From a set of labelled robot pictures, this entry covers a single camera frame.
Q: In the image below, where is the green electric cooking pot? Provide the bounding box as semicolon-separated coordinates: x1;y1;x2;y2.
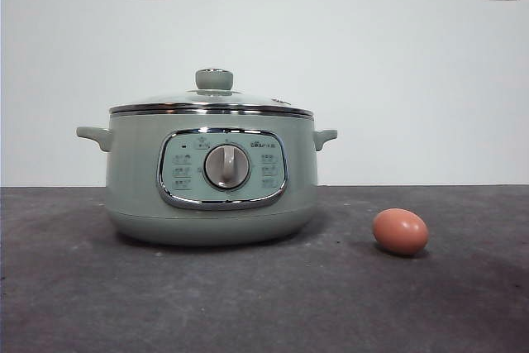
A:
75;109;338;246

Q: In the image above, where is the brown egg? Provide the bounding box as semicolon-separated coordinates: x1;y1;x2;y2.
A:
372;208;429;256

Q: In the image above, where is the glass lid with green knob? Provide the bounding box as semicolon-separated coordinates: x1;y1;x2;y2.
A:
109;68;313;116

